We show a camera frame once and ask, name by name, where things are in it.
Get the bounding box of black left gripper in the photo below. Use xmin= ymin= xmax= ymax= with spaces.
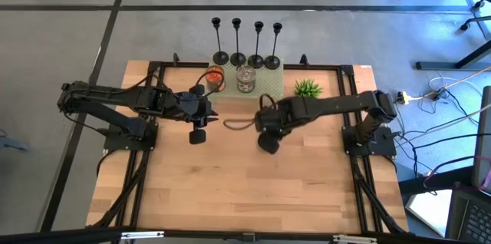
xmin=174 ymin=84 xmax=219 ymax=146

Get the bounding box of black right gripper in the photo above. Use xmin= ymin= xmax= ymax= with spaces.
xmin=255 ymin=100 xmax=295 ymax=156

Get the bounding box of orange candle glass jar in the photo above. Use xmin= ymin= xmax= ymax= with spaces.
xmin=205 ymin=65 xmax=226 ymax=92

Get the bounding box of silver candle glass jar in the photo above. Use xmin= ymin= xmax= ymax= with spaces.
xmin=236 ymin=64 xmax=257 ymax=94

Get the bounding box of tall black candlestick holder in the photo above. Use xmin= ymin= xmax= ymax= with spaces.
xmin=264 ymin=22 xmax=284 ymax=71
xmin=231 ymin=18 xmax=247 ymax=68
xmin=247 ymin=21 xmax=265 ymax=70
xmin=211 ymin=17 xmax=230 ymax=66

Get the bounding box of green perforated metal shelf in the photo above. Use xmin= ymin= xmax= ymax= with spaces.
xmin=206 ymin=54 xmax=285 ymax=101

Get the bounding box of small green potted plant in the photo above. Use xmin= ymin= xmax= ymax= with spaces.
xmin=293 ymin=77 xmax=325 ymax=99

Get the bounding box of black overhead support beam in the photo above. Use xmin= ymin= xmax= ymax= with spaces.
xmin=0 ymin=226 xmax=491 ymax=244

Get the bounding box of grey floor object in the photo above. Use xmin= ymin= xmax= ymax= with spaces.
xmin=0 ymin=128 xmax=31 ymax=152

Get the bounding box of black desk foot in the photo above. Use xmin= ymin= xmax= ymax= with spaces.
xmin=415 ymin=39 xmax=491 ymax=71

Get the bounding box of dark computer monitor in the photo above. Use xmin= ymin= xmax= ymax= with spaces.
xmin=472 ymin=85 xmax=491 ymax=193

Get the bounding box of black laptop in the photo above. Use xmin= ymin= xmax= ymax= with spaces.
xmin=444 ymin=189 xmax=491 ymax=244

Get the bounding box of black chair base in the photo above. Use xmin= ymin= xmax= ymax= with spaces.
xmin=459 ymin=0 xmax=491 ymax=32

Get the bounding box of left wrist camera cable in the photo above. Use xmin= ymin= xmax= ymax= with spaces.
xmin=194 ymin=69 xmax=226 ymax=97

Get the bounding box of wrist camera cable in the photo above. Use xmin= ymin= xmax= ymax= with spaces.
xmin=194 ymin=69 xmax=226 ymax=97
xmin=259 ymin=93 xmax=278 ymax=111

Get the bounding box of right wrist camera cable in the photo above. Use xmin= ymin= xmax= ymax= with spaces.
xmin=259 ymin=93 xmax=278 ymax=111

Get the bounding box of black aluminium table frame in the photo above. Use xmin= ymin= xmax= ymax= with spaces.
xmin=86 ymin=59 xmax=410 ymax=237

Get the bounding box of silver metal bracket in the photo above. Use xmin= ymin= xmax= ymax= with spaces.
xmin=120 ymin=230 xmax=165 ymax=240
xmin=332 ymin=235 xmax=377 ymax=244

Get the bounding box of pink cable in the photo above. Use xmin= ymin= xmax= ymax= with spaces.
xmin=423 ymin=154 xmax=491 ymax=192

